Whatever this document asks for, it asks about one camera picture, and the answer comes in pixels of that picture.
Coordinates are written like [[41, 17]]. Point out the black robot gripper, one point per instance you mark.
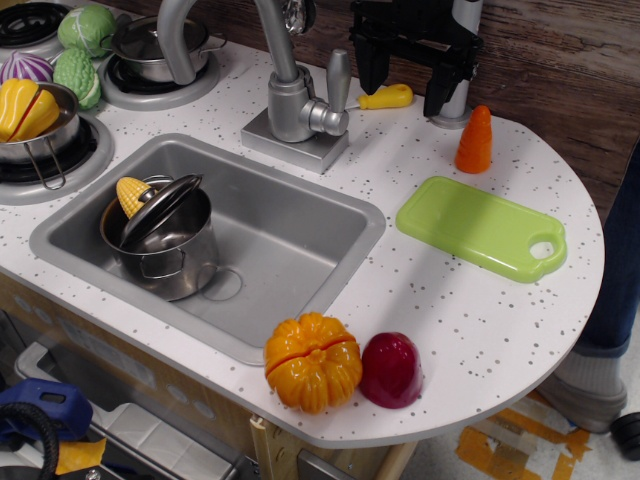
[[419, 31]]

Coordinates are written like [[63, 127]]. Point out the orange toy carrot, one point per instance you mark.
[[474, 151]]

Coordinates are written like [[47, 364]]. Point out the green plastic cutting board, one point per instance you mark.
[[501, 236]]

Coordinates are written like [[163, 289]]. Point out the silver toy faucet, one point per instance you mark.
[[298, 127]]

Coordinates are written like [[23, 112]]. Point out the grey toy sink basin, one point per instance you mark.
[[276, 246]]

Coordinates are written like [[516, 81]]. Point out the small steel pot on burner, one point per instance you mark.
[[136, 43]]

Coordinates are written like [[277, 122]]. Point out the back right stove burner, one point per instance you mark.
[[122, 88]]

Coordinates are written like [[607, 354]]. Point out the stove burner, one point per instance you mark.
[[61, 173], [122, 88], [32, 28]]

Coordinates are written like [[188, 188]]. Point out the steel pot lid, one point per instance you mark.
[[160, 204]]

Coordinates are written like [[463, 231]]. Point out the steel pot in sink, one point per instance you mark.
[[170, 250]]

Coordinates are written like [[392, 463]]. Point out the yellow toy corn cob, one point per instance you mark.
[[129, 191]]

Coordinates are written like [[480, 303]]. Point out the dark red toy fruit half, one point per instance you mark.
[[392, 374]]

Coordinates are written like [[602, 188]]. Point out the orange toy pumpkin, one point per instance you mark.
[[313, 363]]

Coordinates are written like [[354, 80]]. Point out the green toy cabbage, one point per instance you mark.
[[85, 28]]

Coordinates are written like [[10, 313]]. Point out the person leg in jeans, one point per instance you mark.
[[608, 330]]

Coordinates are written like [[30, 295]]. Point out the green toy bitter melon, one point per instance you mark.
[[75, 70]]

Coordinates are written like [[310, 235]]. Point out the grey shoe with white sock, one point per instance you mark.
[[587, 390]]

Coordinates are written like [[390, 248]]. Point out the back left stove burner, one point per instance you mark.
[[32, 28]]

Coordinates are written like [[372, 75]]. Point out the yellow toy bell pepper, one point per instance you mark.
[[27, 110]]

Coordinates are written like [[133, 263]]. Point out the purple toy onion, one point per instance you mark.
[[26, 66]]

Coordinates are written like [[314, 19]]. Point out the front left stove burner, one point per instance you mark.
[[61, 173]]

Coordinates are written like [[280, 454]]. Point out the blue clamp tool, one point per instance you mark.
[[64, 404]]

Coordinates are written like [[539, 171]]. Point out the grey post with base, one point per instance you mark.
[[455, 113]]

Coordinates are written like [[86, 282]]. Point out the steel strainer pot with handle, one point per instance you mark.
[[56, 137]]

